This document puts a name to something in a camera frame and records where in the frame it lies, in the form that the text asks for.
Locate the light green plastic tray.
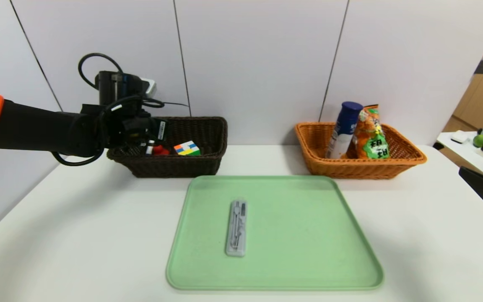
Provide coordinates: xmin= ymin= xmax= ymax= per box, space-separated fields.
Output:
xmin=166 ymin=175 xmax=384 ymax=291

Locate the grey clear compass case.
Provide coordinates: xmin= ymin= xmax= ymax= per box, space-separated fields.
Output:
xmin=225 ymin=200 xmax=247 ymax=257

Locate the orange wicker basket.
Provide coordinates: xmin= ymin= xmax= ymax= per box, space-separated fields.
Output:
xmin=295 ymin=122 xmax=427 ymax=180

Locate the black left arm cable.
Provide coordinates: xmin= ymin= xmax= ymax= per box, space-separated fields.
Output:
xmin=0 ymin=53 xmax=188 ymax=177

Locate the dark brown wicker basket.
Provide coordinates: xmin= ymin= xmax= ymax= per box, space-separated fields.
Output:
xmin=106 ymin=117 xmax=229 ymax=179

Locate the blue capped white bottle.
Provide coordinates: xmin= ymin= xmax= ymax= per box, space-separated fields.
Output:
xmin=325 ymin=102 xmax=364 ymax=159

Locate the white side table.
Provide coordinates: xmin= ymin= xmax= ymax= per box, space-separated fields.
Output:
xmin=436 ymin=132 xmax=483 ymax=185

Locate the multicolour puzzle cube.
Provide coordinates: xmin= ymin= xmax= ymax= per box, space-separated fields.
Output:
xmin=174 ymin=141 xmax=201 ymax=156

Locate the orange green snack bag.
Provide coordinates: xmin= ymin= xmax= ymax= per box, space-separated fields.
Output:
xmin=352 ymin=104 xmax=391 ymax=160

